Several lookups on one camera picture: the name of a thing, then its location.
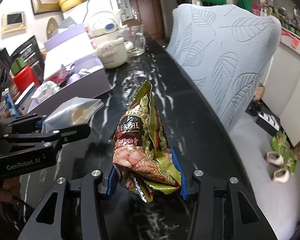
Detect clear bag white contents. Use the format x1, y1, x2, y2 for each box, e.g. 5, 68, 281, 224
42, 97, 104, 133

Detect green gold snack bag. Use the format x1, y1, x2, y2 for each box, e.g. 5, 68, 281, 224
112, 80, 181, 203

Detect white green-print snack packet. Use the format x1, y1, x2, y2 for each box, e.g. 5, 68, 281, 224
31, 81, 61, 99

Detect dark red fuzzy plush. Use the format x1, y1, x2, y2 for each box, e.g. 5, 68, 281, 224
49, 73, 63, 86

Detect silver purple snack bag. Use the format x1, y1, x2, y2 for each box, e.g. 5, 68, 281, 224
59, 63, 75, 86

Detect person's left hand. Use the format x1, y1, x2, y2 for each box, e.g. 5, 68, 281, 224
0, 176, 21, 202

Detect blue effervescent tablet tube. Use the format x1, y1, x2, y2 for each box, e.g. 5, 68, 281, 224
3, 88, 19, 117

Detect white blue medicine box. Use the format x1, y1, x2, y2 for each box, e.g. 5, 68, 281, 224
15, 82, 37, 115

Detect red lidded container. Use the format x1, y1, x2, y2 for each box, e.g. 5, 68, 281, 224
13, 66, 40, 93

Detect lavender gift box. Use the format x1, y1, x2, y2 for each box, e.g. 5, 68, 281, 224
27, 23, 111, 115

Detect black display box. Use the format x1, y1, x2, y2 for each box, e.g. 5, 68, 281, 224
11, 35, 45, 83

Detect green plush slipper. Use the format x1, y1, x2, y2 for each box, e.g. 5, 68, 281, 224
264, 131, 298, 184

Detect cardboard box on floor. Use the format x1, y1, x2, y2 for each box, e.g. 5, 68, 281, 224
249, 84, 265, 108

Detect cream Cinnamoroll kettle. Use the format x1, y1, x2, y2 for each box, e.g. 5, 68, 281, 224
88, 11, 134, 69

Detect white mini fridge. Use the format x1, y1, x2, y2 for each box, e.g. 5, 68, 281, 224
63, 0, 121, 27

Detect clear glass mug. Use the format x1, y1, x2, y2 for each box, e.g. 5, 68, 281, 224
128, 25, 146, 57

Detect brown entrance door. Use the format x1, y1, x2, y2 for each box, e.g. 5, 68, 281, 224
129, 0, 165, 40

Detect wall intercom panel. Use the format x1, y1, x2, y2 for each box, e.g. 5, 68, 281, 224
1, 11, 27, 34

